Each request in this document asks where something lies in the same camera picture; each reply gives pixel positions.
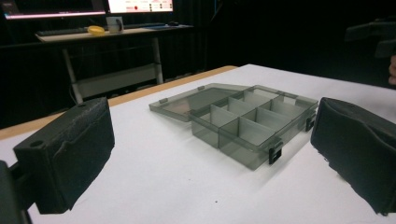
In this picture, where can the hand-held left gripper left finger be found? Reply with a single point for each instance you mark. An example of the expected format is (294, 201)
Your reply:
(67, 155)

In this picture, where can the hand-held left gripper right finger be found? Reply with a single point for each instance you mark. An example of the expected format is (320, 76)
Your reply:
(355, 146)

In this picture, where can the computer monitor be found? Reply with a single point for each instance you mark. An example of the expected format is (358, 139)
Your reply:
(140, 5)
(53, 7)

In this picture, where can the black computer mouse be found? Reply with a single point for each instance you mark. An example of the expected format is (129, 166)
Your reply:
(173, 23)

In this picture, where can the black keyboard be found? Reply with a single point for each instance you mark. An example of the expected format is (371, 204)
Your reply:
(60, 31)

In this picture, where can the white mug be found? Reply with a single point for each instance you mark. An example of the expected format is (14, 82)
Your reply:
(114, 24)

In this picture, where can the clear grey compartment box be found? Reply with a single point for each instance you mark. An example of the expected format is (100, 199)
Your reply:
(239, 124)

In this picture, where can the yellow round lid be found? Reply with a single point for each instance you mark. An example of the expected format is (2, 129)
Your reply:
(96, 30)

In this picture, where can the white-legged desk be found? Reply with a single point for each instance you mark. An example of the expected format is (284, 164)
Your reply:
(112, 59)

